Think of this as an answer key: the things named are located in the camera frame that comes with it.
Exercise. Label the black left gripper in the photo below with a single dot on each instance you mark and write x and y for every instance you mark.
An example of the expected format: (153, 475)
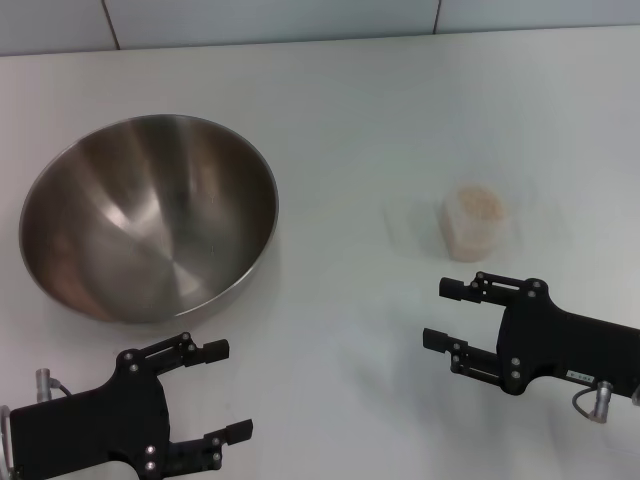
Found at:
(100, 425)

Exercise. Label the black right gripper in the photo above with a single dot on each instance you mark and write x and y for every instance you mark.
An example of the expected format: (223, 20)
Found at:
(550, 340)

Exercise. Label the clear plastic measuring cup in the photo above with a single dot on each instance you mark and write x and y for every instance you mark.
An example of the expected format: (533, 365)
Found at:
(472, 246)

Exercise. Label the white rice grains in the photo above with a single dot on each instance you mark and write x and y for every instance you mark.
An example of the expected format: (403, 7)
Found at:
(477, 202)

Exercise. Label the stainless steel mixing bowl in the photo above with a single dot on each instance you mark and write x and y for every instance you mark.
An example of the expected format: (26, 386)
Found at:
(150, 220)

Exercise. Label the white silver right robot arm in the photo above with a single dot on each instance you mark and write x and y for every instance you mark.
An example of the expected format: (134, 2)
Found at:
(636, 395)

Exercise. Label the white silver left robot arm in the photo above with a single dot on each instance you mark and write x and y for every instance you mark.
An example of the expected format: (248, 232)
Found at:
(3, 440)

